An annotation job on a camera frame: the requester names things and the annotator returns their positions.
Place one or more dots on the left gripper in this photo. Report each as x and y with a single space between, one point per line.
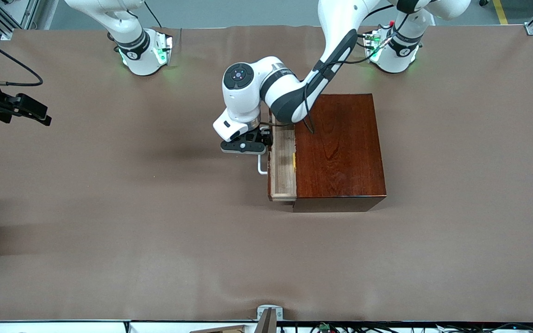
263 136

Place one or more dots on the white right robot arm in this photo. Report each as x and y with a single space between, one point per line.
127 27

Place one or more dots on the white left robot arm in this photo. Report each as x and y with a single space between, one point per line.
285 92

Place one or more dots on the dark red wooden cabinet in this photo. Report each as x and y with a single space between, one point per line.
340 157

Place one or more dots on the brown table mat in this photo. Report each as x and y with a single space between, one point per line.
155 259

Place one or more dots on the light wooden plank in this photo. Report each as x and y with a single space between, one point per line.
225 329

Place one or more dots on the green terminal connector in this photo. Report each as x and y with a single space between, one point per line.
325 327

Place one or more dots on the aluminium frame rails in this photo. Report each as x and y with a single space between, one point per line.
21 14

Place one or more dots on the grey metal bracket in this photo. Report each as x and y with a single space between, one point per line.
280 312

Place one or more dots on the grey camera mount beam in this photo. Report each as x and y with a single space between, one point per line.
266 323

